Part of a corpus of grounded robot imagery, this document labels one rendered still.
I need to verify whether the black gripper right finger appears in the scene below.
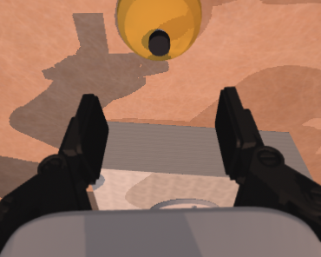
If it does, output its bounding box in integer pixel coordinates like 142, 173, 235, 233
215, 87, 321, 242

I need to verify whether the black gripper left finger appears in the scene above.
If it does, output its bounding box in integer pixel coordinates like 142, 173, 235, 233
0, 94, 109, 253

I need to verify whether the gold dome bell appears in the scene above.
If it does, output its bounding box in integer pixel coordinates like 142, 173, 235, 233
117, 0, 202, 61

